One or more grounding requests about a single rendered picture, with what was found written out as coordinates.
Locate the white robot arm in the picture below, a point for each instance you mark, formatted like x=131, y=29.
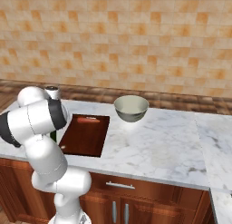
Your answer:
x=42, y=155

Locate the grey-green bowl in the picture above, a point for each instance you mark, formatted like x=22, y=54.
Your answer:
x=131, y=108

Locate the orange vegetable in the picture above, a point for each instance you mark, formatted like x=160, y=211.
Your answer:
x=87, y=119

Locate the brown wooden tray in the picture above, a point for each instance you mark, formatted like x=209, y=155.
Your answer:
x=86, y=138

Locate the dark green vegetable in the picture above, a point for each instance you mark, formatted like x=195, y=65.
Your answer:
x=54, y=137

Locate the brown wooden drawer front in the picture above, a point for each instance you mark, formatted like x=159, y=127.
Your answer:
x=163, y=189

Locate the brown wooden cupboard door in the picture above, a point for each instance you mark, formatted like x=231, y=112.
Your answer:
x=18, y=188
x=98, y=211
x=166, y=212

